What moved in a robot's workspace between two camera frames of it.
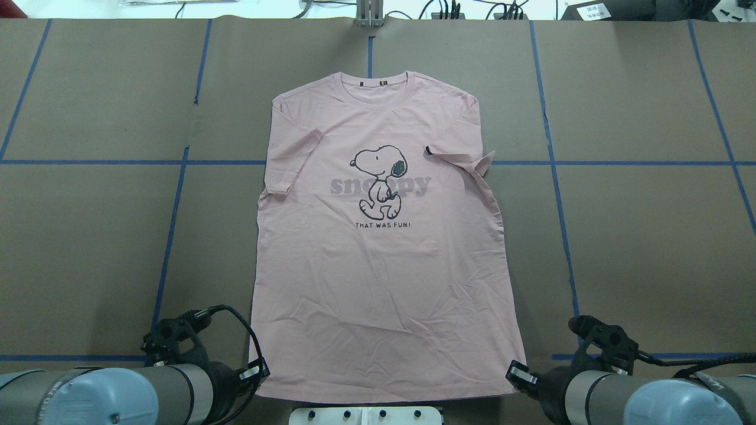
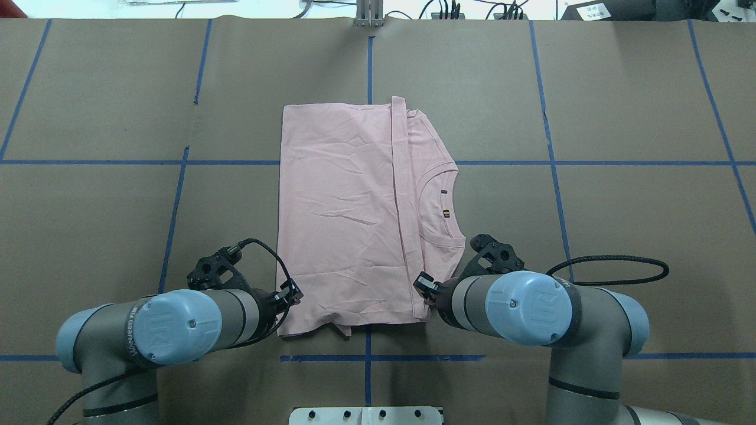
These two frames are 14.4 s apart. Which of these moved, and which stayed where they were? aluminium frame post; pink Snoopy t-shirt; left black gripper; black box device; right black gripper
Moved: right black gripper; pink Snoopy t-shirt; left black gripper
Stayed: aluminium frame post; black box device
